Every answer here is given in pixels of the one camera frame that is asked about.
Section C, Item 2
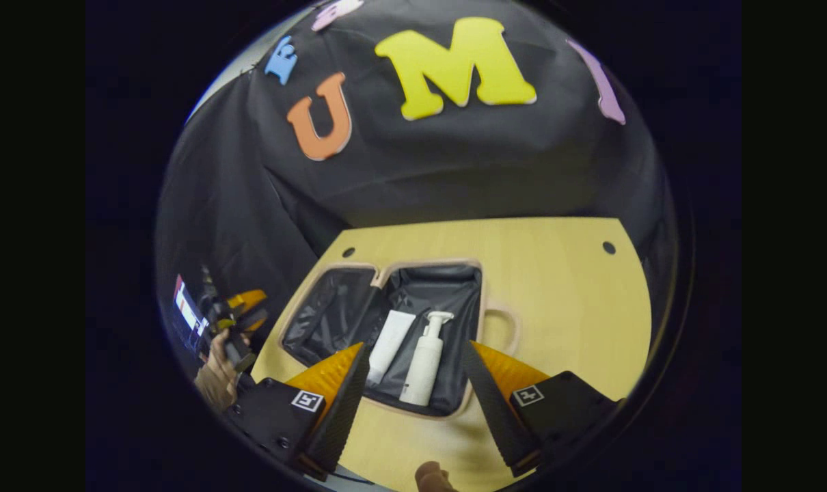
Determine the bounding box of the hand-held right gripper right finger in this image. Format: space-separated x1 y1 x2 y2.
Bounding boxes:
460 340 623 479

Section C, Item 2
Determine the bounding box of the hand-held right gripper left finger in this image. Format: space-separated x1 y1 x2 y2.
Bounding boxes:
222 342 372 482

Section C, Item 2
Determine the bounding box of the white pump bottle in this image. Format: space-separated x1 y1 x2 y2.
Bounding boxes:
398 311 455 407

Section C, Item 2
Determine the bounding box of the white skin care tube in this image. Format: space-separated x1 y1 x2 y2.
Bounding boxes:
366 309 418 387

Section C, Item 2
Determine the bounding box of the beige pink suitcase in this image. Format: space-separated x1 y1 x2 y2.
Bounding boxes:
277 258 522 419

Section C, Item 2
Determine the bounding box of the white and red banner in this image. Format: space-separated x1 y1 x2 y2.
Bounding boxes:
171 273 211 356

